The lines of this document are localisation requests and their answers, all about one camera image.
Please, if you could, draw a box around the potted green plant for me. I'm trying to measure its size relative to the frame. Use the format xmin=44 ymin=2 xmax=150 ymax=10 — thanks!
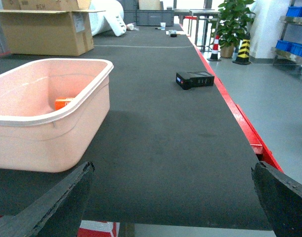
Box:
xmin=211 ymin=0 xmax=255 ymax=58

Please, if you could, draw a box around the far red white cone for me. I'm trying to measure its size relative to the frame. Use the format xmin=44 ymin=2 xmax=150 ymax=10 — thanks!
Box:
xmin=207 ymin=35 xmax=221 ymax=62

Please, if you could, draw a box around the red metal table frame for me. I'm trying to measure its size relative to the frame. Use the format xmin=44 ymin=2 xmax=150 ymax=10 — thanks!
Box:
xmin=0 ymin=16 xmax=284 ymax=237

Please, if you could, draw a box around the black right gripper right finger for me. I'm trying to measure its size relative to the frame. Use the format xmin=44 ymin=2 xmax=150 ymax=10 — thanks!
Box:
xmin=251 ymin=161 xmax=302 ymax=237

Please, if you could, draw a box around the pink plastic storage box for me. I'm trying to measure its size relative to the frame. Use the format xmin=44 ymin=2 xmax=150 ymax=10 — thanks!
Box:
xmin=0 ymin=58 xmax=114 ymax=172

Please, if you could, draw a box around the black table mat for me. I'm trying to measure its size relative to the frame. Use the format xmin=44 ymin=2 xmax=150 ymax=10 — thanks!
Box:
xmin=0 ymin=23 xmax=272 ymax=231

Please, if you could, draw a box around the white paper cup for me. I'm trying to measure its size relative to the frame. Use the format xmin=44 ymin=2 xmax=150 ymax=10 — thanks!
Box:
xmin=160 ymin=22 xmax=166 ymax=31

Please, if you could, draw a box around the open cardboard box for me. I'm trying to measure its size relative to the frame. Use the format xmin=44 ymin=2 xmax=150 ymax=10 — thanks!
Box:
xmin=0 ymin=0 xmax=96 ymax=56

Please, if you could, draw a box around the grey plastic crate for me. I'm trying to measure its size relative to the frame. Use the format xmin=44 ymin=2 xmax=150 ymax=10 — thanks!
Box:
xmin=120 ymin=0 xmax=174 ymax=26

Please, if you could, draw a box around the black battery pack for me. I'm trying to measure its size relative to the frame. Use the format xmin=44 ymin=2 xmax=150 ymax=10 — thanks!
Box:
xmin=175 ymin=71 xmax=215 ymax=90

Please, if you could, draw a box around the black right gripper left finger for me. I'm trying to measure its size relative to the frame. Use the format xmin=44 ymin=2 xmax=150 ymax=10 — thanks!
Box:
xmin=0 ymin=162 xmax=94 ymax=237

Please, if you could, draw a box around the steel shelf with blue bins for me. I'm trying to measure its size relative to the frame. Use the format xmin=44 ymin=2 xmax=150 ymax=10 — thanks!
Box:
xmin=272 ymin=0 xmax=302 ymax=76

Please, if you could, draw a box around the orange cylindrical capacitor 4680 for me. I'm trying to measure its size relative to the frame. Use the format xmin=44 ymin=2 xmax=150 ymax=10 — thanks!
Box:
xmin=54 ymin=97 xmax=74 ymax=111

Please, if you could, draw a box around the yellow black striped cone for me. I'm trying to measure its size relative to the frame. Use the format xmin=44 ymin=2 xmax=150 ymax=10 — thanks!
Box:
xmin=233 ymin=32 xmax=251 ymax=65

